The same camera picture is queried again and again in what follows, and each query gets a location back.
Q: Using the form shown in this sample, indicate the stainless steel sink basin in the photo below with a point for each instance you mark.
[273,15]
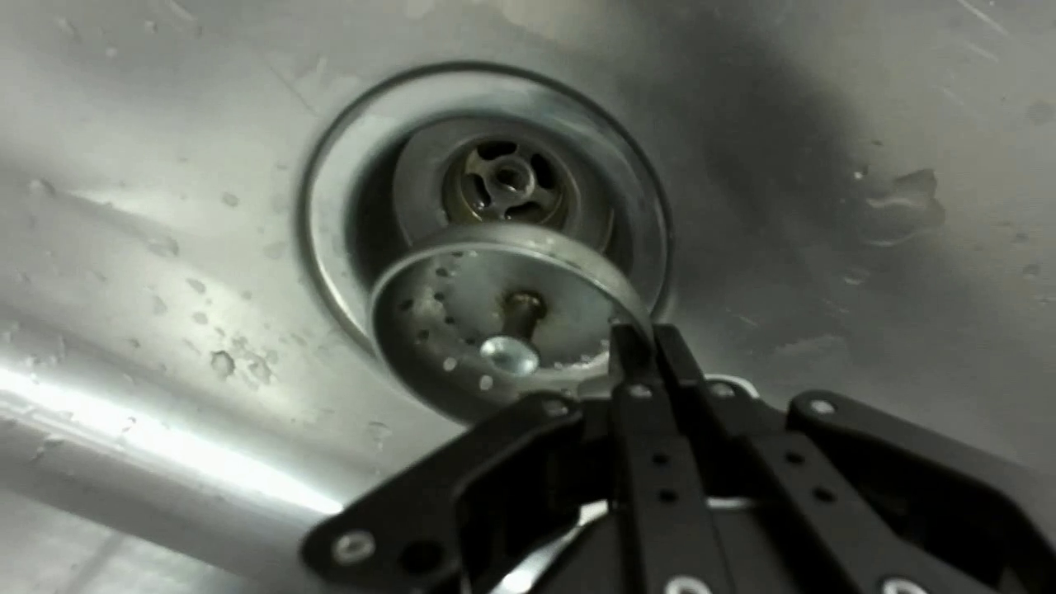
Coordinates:
[862,198]

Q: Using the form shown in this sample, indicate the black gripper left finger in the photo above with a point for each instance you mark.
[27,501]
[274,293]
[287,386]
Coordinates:
[607,482]

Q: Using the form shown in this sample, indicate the sink drain opening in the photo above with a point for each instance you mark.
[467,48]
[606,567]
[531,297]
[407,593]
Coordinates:
[472,142]

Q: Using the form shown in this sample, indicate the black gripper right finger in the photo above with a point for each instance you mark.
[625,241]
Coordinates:
[873,503]

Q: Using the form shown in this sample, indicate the silver sink strainer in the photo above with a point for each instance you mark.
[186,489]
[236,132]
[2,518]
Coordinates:
[475,319]

